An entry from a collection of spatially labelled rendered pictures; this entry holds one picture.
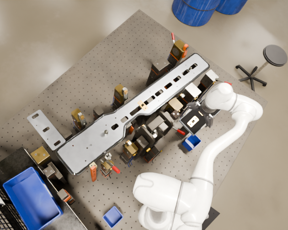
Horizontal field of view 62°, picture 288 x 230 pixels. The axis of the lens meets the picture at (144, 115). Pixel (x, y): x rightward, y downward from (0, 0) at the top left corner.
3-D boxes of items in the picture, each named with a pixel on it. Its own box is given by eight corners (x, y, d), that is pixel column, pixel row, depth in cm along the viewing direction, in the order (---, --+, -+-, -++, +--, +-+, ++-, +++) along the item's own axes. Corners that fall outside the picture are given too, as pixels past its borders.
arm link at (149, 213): (168, 238, 155) (136, 227, 159) (174, 212, 163) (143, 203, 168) (178, 213, 91) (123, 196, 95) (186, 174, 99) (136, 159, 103)
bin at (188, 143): (189, 135, 206) (193, 132, 198) (197, 143, 204) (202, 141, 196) (181, 143, 202) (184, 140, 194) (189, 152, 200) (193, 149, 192)
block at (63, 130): (66, 133, 188) (61, 120, 163) (76, 144, 186) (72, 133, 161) (58, 139, 186) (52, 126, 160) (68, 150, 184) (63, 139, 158)
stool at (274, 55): (269, 78, 340) (301, 52, 287) (257, 101, 320) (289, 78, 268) (240, 59, 344) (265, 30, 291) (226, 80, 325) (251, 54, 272)
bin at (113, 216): (113, 206, 174) (114, 205, 166) (122, 216, 172) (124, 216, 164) (101, 217, 170) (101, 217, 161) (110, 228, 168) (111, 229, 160)
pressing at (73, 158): (193, 49, 206) (194, 48, 205) (212, 67, 202) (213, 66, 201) (53, 151, 153) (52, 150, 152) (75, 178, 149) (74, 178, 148)
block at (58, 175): (58, 169, 177) (51, 161, 149) (68, 182, 175) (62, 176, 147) (54, 172, 175) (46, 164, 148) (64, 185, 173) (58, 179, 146)
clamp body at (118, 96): (114, 101, 207) (118, 80, 175) (124, 111, 204) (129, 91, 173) (109, 105, 204) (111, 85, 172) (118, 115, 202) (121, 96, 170)
